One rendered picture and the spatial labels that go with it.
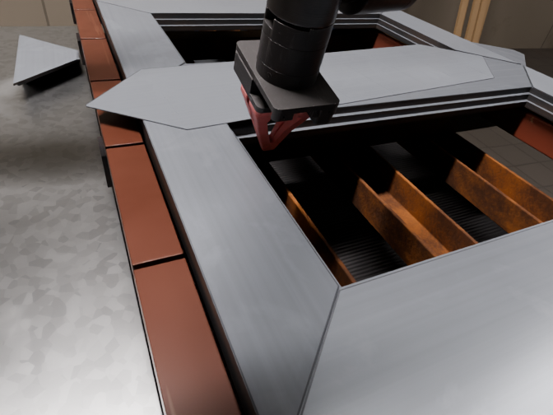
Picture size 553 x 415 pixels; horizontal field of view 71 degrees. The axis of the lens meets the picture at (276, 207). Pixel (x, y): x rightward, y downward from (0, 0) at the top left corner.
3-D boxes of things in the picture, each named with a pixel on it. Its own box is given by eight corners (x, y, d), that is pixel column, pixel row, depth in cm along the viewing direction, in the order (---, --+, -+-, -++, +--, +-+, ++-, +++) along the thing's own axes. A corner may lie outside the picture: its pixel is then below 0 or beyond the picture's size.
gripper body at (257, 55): (291, 54, 41) (309, -20, 35) (335, 118, 36) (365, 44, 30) (233, 58, 38) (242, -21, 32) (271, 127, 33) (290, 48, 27)
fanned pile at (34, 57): (76, 37, 107) (72, 21, 104) (88, 98, 81) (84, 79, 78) (24, 38, 102) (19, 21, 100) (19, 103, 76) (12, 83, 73)
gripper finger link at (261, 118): (278, 117, 47) (296, 45, 40) (303, 159, 43) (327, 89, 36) (225, 123, 44) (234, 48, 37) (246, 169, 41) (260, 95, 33)
